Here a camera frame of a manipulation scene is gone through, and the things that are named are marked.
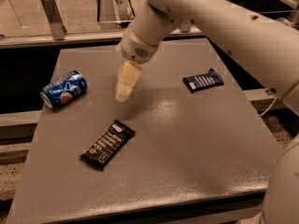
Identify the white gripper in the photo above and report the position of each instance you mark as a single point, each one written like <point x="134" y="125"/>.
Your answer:
<point x="135" y="48"/>

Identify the black snack bar wrapper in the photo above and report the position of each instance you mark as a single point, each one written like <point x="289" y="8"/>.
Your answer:
<point x="107" y="146"/>

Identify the metal rail bracket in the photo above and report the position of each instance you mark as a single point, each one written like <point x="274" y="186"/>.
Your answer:
<point x="55" y="21"/>
<point x="185" y="27"/>

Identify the blue pepsi can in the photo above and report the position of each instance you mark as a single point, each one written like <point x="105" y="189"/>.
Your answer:
<point x="63" y="89"/>

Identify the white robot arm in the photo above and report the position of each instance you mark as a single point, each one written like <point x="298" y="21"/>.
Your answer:
<point x="268" y="49"/>

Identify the left metal rail bracket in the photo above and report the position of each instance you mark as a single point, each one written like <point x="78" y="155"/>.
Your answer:
<point x="55" y="21"/>

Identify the right metal rail bracket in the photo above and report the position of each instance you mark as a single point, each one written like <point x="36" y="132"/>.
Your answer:
<point x="185" y="27"/>

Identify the dark blue snack bar wrapper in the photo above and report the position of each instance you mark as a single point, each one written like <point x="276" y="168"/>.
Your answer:
<point x="204" y="81"/>

